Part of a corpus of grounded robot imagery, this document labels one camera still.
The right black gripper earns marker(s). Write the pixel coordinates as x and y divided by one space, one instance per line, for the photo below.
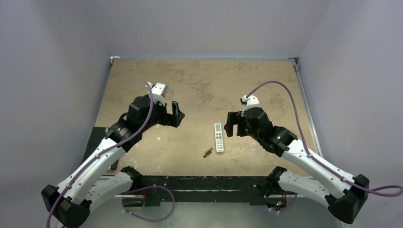
237 125

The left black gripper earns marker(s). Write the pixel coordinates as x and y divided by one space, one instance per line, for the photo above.
176 117

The white remote control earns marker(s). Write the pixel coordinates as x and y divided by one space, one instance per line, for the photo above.
219 146

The green AAA battery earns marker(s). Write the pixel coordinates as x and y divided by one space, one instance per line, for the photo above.
206 154

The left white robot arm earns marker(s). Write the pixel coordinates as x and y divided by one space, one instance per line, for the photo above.
72 200

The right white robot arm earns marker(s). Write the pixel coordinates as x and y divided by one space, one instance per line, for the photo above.
342 193

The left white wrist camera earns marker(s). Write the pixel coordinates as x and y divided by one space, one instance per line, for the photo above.
159 92

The aluminium frame rail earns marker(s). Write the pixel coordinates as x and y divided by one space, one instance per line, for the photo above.
296 66

